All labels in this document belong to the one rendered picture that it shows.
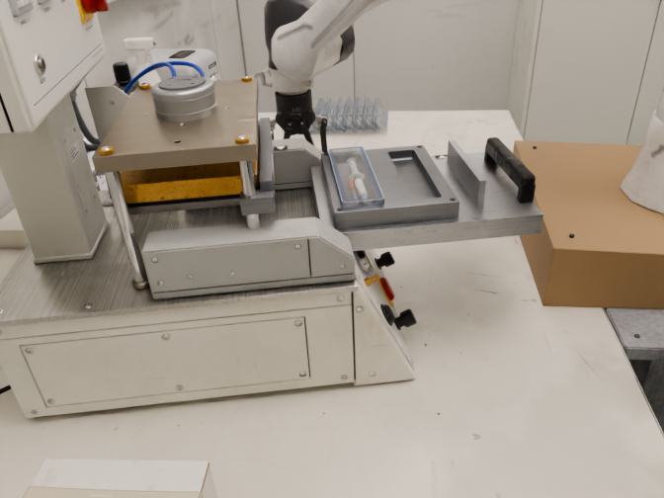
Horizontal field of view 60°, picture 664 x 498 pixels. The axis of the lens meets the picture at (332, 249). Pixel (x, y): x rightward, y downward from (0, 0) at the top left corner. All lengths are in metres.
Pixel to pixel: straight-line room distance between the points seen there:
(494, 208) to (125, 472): 0.55
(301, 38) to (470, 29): 2.22
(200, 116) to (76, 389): 0.39
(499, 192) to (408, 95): 2.43
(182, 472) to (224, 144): 0.35
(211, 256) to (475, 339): 0.44
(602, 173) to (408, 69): 2.14
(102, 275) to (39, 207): 0.12
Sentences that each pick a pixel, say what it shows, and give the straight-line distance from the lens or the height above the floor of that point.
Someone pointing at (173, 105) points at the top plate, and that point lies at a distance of 0.75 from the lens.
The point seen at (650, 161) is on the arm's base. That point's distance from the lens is 1.10.
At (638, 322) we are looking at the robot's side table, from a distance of 1.02.
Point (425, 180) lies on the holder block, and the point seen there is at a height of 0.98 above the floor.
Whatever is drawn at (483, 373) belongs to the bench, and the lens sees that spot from 0.86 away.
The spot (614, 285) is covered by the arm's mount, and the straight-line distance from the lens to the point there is 1.01.
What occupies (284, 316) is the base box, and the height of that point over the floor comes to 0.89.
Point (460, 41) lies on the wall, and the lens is 3.20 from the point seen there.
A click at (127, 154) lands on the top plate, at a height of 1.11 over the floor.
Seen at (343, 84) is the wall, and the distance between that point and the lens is 3.25.
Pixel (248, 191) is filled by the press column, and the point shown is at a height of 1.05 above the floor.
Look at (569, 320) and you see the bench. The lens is 0.99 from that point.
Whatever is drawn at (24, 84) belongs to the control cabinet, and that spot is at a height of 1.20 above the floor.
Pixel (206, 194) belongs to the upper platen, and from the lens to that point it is 0.72.
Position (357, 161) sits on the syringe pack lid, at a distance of 0.86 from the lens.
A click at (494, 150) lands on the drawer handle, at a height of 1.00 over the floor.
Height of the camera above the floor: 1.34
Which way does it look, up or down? 32 degrees down
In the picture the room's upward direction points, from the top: 3 degrees counter-clockwise
